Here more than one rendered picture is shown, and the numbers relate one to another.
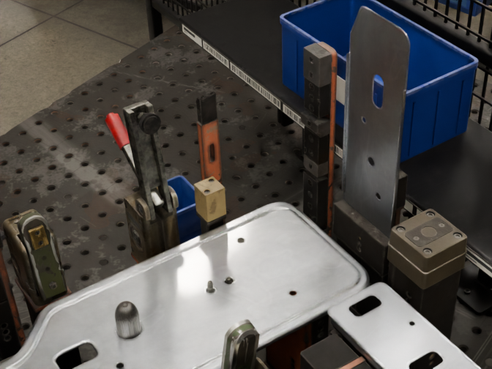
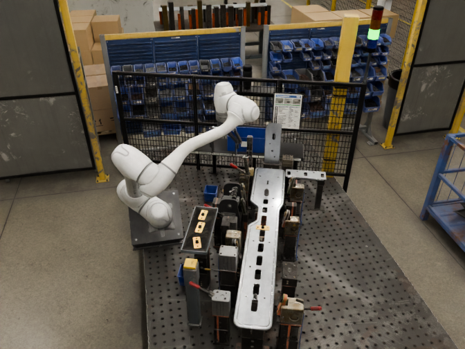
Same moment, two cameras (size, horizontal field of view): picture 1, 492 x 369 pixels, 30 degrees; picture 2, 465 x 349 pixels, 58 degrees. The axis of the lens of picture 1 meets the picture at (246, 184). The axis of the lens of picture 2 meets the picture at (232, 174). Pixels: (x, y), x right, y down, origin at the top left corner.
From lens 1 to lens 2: 226 cm
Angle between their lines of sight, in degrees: 40
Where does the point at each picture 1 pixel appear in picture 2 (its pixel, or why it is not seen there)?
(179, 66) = not seen: hidden behind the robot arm
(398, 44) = (279, 126)
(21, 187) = not seen: hidden behind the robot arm
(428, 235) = (288, 157)
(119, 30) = (48, 191)
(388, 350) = (299, 175)
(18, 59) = (23, 217)
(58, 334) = (258, 201)
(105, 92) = not seen: hidden behind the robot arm
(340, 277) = (280, 172)
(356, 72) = (267, 135)
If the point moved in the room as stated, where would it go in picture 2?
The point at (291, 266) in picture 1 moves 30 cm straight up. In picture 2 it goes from (272, 174) to (274, 138)
